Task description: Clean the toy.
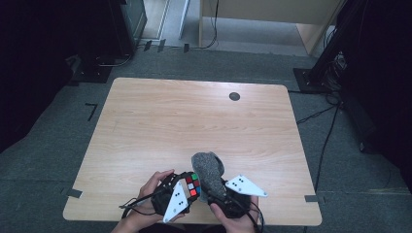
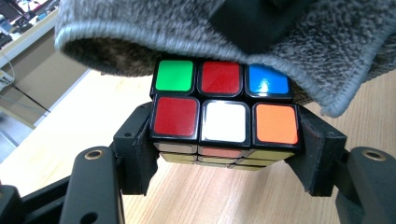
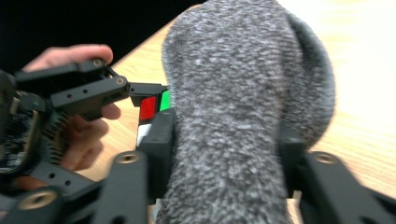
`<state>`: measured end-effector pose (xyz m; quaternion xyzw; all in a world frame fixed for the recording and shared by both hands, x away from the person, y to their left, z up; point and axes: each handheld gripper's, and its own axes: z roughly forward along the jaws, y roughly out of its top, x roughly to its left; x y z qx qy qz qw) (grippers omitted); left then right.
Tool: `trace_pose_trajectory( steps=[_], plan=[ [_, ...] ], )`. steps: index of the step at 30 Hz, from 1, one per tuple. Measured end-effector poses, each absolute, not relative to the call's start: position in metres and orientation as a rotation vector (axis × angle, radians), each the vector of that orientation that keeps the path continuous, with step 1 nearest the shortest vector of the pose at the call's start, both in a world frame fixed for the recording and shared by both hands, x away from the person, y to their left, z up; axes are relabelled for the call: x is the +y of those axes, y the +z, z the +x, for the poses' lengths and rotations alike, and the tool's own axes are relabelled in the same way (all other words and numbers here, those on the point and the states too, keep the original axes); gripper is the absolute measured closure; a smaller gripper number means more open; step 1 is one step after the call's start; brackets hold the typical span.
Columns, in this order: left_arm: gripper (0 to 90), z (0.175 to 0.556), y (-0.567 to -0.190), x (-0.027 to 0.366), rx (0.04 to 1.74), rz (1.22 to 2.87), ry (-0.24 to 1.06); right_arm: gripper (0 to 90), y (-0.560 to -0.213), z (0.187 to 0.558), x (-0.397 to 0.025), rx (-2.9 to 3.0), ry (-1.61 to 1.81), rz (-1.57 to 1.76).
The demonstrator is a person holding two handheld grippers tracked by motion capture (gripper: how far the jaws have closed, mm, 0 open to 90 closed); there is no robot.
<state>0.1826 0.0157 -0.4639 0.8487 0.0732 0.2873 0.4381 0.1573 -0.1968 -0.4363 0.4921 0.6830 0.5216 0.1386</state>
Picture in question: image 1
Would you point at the black floor base plate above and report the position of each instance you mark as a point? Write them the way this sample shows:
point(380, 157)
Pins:
point(90, 73)

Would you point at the dark floor tape strip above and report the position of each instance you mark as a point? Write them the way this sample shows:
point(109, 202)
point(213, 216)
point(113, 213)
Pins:
point(161, 45)
point(186, 48)
point(147, 45)

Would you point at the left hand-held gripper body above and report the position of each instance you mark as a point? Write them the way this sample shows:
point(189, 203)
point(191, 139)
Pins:
point(176, 200)

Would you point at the black cabinet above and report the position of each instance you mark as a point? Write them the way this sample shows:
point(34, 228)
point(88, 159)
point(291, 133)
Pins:
point(129, 22)

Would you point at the person's left hand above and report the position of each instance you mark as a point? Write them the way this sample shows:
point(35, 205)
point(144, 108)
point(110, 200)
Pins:
point(145, 191)

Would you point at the black metal stand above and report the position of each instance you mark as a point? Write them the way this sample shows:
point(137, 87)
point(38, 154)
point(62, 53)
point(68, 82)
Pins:
point(324, 55)

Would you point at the multicoloured puzzle cube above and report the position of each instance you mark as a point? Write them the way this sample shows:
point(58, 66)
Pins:
point(193, 186)

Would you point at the grey floor tape piece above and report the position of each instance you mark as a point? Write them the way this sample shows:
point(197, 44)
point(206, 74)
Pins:
point(74, 193)
point(314, 198)

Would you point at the dark curtain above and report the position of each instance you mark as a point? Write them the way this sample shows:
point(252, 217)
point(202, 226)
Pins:
point(385, 81)
point(32, 64)

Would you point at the dark round table grommet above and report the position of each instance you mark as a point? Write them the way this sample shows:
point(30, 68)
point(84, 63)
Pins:
point(234, 96)

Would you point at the grey knitted cloth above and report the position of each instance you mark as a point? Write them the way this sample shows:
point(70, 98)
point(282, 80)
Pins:
point(209, 171)

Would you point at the person's right hand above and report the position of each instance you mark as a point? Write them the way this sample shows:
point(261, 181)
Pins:
point(236, 226)

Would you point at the beige wooden desk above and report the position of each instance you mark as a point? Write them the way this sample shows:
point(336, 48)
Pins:
point(265, 9)

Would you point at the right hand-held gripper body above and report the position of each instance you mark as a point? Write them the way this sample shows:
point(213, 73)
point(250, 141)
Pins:
point(244, 187)

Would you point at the black angled floor tape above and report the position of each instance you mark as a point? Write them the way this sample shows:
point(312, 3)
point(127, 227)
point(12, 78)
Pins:
point(93, 110)

